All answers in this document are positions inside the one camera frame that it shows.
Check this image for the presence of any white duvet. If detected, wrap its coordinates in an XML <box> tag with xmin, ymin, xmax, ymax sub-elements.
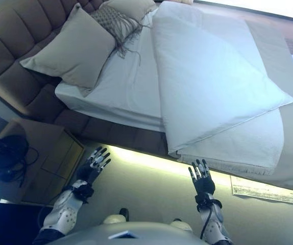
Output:
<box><xmin>150</xmin><ymin>1</ymin><xmax>293</xmax><ymax>158</ymax></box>

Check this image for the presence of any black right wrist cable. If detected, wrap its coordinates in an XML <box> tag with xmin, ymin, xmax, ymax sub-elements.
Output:
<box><xmin>199</xmin><ymin>201</ymin><xmax>214</xmax><ymax>240</ymax></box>

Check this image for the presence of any woven fringed cushion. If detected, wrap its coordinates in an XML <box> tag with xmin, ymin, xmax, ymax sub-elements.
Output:
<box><xmin>90</xmin><ymin>5</ymin><xmax>153</xmax><ymax>67</ymax></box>

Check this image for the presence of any grey robot torso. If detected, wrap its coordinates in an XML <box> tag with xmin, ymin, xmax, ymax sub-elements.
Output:
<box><xmin>67</xmin><ymin>220</ymin><xmax>209</xmax><ymax>245</ymax></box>

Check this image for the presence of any printed paper sheet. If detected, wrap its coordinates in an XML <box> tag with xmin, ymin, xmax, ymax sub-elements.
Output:
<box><xmin>229</xmin><ymin>175</ymin><xmax>293</xmax><ymax>206</ymax></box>

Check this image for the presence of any wooden nightstand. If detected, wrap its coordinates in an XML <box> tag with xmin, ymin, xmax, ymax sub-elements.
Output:
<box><xmin>0</xmin><ymin>118</ymin><xmax>86</xmax><ymax>207</ymax></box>

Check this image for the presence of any silver robot left leg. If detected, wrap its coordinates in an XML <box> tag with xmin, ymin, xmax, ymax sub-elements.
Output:
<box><xmin>102</xmin><ymin>208</ymin><xmax>130</xmax><ymax>226</ymax></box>

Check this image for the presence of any silver robot leg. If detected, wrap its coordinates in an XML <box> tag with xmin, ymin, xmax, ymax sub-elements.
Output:
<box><xmin>102</xmin><ymin>208</ymin><xmax>130</xmax><ymax>226</ymax></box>
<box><xmin>170</xmin><ymin>217</ymin><xmax>193</xmax><ymax>233</ymax></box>

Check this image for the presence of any brown upholstered bed frame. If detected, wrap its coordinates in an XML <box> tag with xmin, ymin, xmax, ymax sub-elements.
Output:
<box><xmin>0</xmin><ymin>0</ymin><xmax>179</xmax><ymax>157</ymax></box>

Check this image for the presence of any large beige pillow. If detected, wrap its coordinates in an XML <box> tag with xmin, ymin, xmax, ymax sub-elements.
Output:
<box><xmin>19</xmin><ymin>3</ymin><xmax>117</xmax><ymax>98</ymax></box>

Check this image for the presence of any black lamp base with cables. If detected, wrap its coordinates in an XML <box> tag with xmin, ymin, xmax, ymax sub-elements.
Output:
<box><xmin>0</xmin><ymin>130</ymin><xmax>39</xmax><ymax>185</ymax></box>

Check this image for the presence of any white fitted sheet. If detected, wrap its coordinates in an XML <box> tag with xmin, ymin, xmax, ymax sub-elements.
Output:
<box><xmin>54</xmin><ymin>25</ymin><xmax>168</xmax><ymax>134</ymax></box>

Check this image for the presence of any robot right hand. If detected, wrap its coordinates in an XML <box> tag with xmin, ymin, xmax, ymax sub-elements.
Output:
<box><xmin>188</xmin><ymin>158</ymin><xmax>216</xmax><ymax>197</ymax></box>

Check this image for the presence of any silver robot right leg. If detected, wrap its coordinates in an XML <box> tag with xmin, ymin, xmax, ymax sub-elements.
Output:
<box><xmin>170</xmin><ymin>217</ymin><xmax>193</xmax><ymax>233</ymax></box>

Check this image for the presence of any small beige pillow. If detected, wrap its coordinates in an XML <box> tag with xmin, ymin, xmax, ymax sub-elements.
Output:
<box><xmin>105</xmin><ymin>0</ymin><xmax>158</xmax><ymax>23</ymax></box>

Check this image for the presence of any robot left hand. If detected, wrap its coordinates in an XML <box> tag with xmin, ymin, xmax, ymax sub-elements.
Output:
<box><xmin>76</xmin><ymin>146</ymin><xmax>112</xmax><ymax>185</ymax></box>

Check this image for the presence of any white terry blanket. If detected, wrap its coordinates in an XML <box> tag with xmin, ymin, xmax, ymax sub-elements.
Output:
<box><xmin>176</xmin><ymin>108</ymin><xmax>290</xmax><ymax>177</ymax></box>

